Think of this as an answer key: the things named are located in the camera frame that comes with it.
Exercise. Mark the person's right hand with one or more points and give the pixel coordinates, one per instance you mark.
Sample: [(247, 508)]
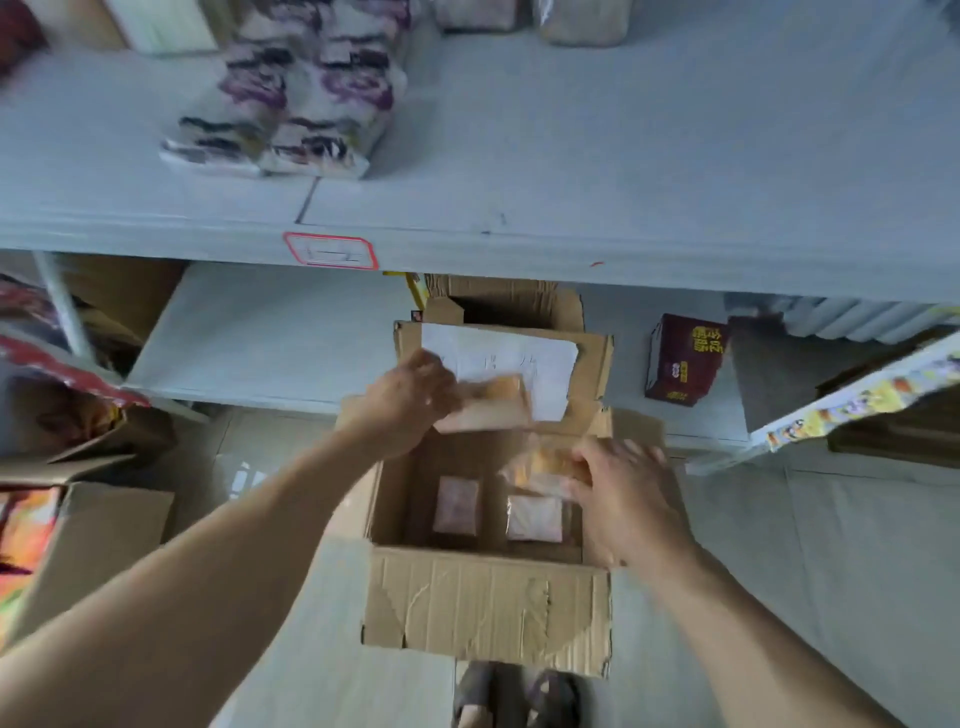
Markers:
[(634, 510)]

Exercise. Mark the person's left hand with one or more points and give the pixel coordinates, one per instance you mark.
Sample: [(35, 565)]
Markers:
[(401, 409)]

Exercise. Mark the person's left fingers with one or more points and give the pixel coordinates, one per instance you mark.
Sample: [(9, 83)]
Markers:
[(442, 386)]

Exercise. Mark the person's right fingers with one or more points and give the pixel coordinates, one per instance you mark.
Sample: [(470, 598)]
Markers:
[(611, 465)]

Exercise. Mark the tan snack packet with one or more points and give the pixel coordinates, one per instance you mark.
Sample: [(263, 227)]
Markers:
[(491, 405)]

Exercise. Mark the orange snack packet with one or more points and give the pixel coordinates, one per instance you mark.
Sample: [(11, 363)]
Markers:
[(544, 471)]

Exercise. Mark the person's right forearm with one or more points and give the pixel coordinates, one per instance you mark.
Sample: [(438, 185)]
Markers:
[(742, 637)]

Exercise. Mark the person's left forearm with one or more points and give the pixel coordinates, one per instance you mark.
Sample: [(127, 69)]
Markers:
[(195, 570)]

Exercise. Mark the white paper sheet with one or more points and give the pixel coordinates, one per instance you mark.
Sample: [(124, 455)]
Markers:
[(517, 360)]

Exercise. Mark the white snack packet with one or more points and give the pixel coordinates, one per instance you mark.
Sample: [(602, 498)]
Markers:
[(534, 519)]

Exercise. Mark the small open cardboard box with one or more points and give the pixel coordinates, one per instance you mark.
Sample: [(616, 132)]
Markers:
[(510, 296)]

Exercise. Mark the pink snack packet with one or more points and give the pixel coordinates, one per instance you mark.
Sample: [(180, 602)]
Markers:
[(456, 506)]

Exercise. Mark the dark red carton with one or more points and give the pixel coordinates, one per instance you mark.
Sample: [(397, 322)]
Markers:
[(686, 360)]

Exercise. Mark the red-bordered shelf label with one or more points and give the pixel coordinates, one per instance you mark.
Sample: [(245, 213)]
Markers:
[(330, 251)]

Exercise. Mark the open brown cardboard box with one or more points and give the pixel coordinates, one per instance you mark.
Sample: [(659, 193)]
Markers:
[(487, 600)]

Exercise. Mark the dark sandal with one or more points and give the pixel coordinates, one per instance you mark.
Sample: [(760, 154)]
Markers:
[(553, 699), (474, 694)]

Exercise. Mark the yellow printed display box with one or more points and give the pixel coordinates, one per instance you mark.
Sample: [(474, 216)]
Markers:
[(862, 401)]

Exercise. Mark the white metal shelf unit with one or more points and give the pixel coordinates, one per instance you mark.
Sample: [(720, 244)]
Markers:
[(600, 150)]

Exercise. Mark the white radiator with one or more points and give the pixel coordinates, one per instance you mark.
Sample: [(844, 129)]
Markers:
[(862, 319)]

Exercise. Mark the pile of purple-print packets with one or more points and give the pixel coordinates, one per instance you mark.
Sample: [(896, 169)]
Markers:
[(300, 97)]

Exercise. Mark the beige packet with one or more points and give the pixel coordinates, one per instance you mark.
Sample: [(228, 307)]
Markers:
[(480, 13), (585, 21)]

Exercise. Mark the red patterned bag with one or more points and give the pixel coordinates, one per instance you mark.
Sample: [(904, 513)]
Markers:
[(52, 360)]

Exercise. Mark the cardboard box with colourful packets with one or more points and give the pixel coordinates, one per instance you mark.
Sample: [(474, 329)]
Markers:
[(82, 547)]

